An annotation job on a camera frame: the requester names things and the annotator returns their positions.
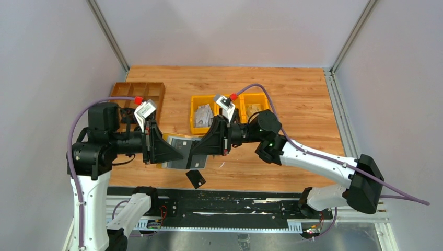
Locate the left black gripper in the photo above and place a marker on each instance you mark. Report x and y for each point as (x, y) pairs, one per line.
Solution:
(148, 142)

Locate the wooden compartment tray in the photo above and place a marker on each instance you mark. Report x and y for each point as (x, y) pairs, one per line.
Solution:
(148, 90)

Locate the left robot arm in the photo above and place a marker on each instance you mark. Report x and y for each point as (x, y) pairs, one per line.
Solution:
(90, 163)

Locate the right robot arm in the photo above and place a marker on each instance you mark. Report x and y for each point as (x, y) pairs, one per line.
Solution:
(358, 181)

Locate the grey cards pile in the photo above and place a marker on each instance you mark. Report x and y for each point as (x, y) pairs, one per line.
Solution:
(203, 116)

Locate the tan cards pile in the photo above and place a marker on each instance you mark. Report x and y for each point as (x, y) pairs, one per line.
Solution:
(253, 108)

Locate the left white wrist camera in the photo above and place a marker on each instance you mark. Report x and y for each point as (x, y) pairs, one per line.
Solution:
(143, 111)

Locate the yellow leather card holder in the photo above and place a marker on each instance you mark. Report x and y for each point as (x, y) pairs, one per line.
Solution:
(183, 143)

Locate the right yellow bin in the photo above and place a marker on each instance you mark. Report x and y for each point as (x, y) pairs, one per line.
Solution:
(252, 98)

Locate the grey credit card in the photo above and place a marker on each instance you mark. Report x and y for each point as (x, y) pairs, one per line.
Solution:
(196, 178)

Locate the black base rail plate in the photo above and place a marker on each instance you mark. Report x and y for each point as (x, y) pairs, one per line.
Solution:
(230, 209)

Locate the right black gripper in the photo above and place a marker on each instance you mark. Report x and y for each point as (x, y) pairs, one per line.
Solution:
(224, 135)

